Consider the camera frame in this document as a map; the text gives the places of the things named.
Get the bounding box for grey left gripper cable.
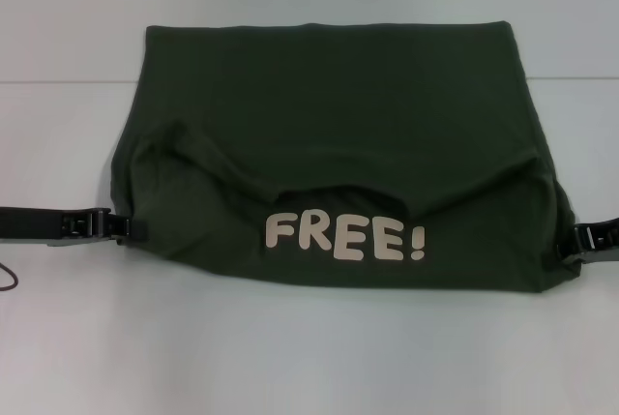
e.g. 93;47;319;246
0;262;21;293

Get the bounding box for dark green t-shirt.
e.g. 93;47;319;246
106;20;584;294

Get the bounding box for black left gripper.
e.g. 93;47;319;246
0;205;149;245

